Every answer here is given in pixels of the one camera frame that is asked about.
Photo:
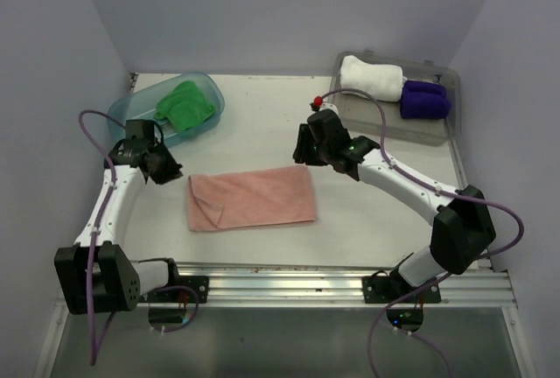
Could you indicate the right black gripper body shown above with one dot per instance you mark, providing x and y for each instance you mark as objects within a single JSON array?
[{"x": 320, "y": 154}]

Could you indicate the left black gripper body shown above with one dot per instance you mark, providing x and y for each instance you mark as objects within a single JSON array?
[{"x": 166, "y": 165}]

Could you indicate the pink towel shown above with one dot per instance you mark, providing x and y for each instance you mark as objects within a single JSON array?
[{"x": 250, "y": 199}]

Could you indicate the dark purple towel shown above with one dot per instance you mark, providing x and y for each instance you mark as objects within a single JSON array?
[{"x": 424, "y": 106}]

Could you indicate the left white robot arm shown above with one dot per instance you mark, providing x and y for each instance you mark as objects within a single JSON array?
[{"x": 95, "y": 275}]

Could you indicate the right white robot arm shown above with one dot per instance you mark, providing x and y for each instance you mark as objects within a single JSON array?
[{"x": 461, "y": 227}]

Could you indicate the grey transparent plastic tray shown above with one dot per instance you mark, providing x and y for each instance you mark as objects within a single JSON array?
[{"x": 361, "y": 115}]

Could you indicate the green towel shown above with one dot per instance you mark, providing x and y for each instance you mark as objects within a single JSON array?
[{"x": 185, "y": 107}]

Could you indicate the teal plastic bin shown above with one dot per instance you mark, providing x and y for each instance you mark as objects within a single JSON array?
[{"x": 142, "y": 105}]

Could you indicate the rolled white towel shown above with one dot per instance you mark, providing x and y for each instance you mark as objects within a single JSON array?
[{"x": 383, "y": 81}]

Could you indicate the rolled purple towel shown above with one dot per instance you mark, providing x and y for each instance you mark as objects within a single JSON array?
[{"x": 417, "y": 86}]

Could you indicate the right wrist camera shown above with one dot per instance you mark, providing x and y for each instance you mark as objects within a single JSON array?
[{"x": 326, "y": 127}]

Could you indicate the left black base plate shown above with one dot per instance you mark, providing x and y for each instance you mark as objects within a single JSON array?
[{"x": 184, "y": 290}]

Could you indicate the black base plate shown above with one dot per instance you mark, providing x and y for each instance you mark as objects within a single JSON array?
[
  {"x": 384, "y": 287},
  {"x": 184, "y": 290}
]

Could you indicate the aluminium mounting rail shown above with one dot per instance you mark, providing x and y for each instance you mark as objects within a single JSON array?
[{"x": 238, "y": 285}]

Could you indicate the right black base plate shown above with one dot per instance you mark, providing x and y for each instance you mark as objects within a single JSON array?
[{"x": 384, "y": 287}]

